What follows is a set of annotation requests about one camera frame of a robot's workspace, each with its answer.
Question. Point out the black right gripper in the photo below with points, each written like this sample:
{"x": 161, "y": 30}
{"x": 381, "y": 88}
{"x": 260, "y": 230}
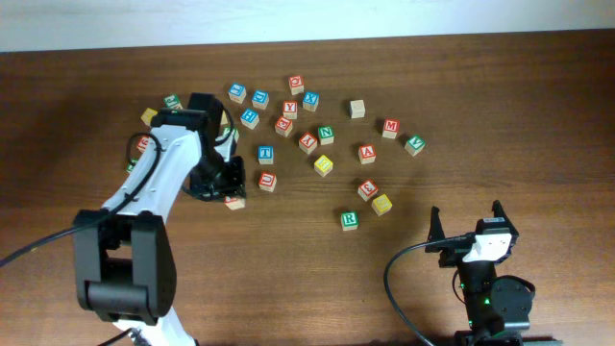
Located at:
{"x": 452, "y": 255}

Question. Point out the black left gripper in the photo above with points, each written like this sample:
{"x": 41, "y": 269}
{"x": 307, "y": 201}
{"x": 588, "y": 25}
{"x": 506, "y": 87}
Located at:
{"x": 231, "y": 187}

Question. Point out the red I block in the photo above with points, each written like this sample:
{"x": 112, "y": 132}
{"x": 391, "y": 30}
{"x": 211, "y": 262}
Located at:
{"x": 235, "y": 203}

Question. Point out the green R block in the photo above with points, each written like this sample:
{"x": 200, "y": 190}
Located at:
{"x": 349, "y": 220}

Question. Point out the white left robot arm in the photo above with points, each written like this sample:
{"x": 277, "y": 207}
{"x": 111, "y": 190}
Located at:
{"x": 124, "y": 267}

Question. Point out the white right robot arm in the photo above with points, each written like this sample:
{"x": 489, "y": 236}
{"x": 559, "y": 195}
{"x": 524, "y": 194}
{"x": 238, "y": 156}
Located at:
{"x": 497, "y": 307}

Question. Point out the green Z block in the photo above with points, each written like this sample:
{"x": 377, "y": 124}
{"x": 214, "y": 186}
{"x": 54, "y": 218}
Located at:
{"x": 232, "y": 132}

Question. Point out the red U block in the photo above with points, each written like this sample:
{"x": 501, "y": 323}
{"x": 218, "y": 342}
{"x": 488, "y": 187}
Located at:
{"x": 267, "y": 181}

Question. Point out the blue T block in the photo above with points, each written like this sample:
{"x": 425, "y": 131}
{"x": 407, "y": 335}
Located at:
{"x": 266, "y": 155}

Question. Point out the yellow block middle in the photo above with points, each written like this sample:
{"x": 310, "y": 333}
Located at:
{"x": 224, "y": 118}

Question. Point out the blue H block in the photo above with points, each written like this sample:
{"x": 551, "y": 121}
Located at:
{"x": 249, "y": 119}

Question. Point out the red block far left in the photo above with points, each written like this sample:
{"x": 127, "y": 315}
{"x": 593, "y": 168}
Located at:
{"x": 142, "y": 144}

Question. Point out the green B block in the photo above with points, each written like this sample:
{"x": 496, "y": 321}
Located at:
{"x": 131, "y": 165}

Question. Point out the yellow S block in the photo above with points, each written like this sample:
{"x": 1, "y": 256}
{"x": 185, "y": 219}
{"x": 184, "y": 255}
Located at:
{"x": 381, "y": 205}

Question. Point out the green J block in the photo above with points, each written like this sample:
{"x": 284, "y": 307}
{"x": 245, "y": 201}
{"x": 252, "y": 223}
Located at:
{"x": 172, "y": 101}

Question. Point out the red E block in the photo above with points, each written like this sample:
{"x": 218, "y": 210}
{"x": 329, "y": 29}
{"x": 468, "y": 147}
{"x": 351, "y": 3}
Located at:
{"x": 283, "y": 126}

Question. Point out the yellow block left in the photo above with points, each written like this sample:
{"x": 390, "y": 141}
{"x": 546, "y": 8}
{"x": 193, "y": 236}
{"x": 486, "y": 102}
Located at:
{"x": 147, "y": 116}

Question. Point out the green V block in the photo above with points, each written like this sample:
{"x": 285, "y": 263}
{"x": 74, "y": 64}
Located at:
{"x": 415, "y": 145}

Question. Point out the blue D block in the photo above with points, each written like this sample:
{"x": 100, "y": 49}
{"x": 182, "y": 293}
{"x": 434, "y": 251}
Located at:
{"x": 260, "y": 99}

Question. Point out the red Y tilted block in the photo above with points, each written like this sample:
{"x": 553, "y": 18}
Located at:
{"x": 308, "y": 143}

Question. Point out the red 3 block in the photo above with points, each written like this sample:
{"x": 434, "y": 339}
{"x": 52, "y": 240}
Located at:
{"x": 367, "y": 190}

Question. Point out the red Y upright block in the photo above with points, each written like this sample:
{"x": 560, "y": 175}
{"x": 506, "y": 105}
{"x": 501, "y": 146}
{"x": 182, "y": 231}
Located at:
{"x": 290, "y": 109}

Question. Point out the yellow 8 block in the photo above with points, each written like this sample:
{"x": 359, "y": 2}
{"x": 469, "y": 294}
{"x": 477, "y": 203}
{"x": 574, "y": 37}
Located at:
{"x": 323, "y": 166}

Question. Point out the red M block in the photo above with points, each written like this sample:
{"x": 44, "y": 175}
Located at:
{"x": 391, "y": 128}

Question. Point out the red A block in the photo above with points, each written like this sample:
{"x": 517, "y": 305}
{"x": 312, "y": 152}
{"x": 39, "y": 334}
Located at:
{"x": 367, "y": 154}

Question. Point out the green N block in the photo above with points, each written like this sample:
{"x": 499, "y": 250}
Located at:
{"x": 326, "y": 135}

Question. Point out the blue X block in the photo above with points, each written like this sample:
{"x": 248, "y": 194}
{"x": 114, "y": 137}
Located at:
{"x": 311, "y": 101}

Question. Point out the red C block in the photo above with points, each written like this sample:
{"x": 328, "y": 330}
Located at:
{"x": 296, "y": 84}

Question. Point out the plain wooden block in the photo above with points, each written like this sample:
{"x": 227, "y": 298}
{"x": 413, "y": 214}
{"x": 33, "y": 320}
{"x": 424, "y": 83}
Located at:
{"x": 357, "y": 109}

